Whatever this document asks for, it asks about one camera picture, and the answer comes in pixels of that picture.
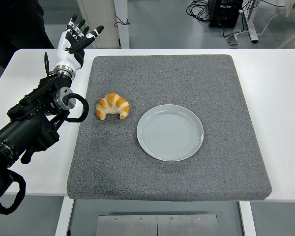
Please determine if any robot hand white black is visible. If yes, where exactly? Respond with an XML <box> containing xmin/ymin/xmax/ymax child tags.
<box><xmin>54</xmin><ymin>14</ymin><xmax>105</xmax><ymax>72</ymax></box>

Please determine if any golden croissant bread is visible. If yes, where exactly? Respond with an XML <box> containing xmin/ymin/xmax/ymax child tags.
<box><xmin>95</xmin><ymin>92</ymin><xmax>131</xmax><ymax>121</ymax></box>

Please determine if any grey round plate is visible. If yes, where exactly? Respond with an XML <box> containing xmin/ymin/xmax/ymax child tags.
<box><xmin>136</xmin><ymin>104</ymin><xmax>205</xmax><ymax>162</ymax></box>

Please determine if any grey metal plate with screws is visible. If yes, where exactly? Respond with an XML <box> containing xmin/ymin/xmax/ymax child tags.
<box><xmin>96</xmin><ymin>214</ymin><xmax>219</xmax><ymax>236</ymax></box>

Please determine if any white cabinet panel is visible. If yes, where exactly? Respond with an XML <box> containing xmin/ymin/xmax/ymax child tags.
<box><xmin>77</xmin><ymin>0</ymin><xmax>120</xmax><ymax>49</ymax></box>

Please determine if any person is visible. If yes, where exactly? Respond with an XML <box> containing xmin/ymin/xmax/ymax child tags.
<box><xmin>0</xmin><ymin>0</ymin><xmax>55</xmax><ymax>71</ymax></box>

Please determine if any grey felt mat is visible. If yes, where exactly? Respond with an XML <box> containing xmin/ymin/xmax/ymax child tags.
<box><xmin>66</xmin><ymin>54</ymin><xmax>272</xmax><ymax>203</ymax></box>

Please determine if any white table leg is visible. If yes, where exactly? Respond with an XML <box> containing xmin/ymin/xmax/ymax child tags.
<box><xmin>54</xmin><ymin>196</ymin><xmax>75</xmax><ymax>236</ymax></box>
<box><xmin>238</xmin><ymin>201</ymin><xmax>257</xmax><ymax>236</ymax></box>

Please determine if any black computer tower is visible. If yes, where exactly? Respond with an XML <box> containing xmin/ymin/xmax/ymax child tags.
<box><xmin>208</xmin><ymin>0</ymin><xmax>244</xmax><ymax>28</ymax></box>

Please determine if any grey power adapter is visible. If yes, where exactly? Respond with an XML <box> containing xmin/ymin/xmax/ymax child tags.
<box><xmin>226</xmin><ymin>34</ymin><xmax>241</xmax><ymax>47</ymax></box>

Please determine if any white desk leg with foot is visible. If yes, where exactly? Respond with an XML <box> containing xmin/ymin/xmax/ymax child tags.
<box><xmin>243</xmin><ymin>0</ymin><xmax>259</xmax><ymax>43</ymax></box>

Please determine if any white square post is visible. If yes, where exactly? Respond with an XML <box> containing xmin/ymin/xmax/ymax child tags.
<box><xmin>114</xmin><ymin>0</ymin><xmax>130</xmax><ymax>49</ymax></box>

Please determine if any thin black looped cable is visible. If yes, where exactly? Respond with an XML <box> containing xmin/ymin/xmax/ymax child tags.
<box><xmin>114</xmin><ymin>12</ymin><xmax>131</xmax><ymax>27</ymax></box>

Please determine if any black cable tangle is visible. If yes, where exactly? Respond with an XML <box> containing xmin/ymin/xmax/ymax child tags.
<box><xmin>186</xmin><ymin>0</ymin><xmax>211</xmax><ymax>23</ymax></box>

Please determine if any long white cable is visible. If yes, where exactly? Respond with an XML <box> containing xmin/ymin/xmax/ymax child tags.
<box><xmin>233</xmin><ymin>6</ymin><xmax>290</xmax><ymax>37</ymax></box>

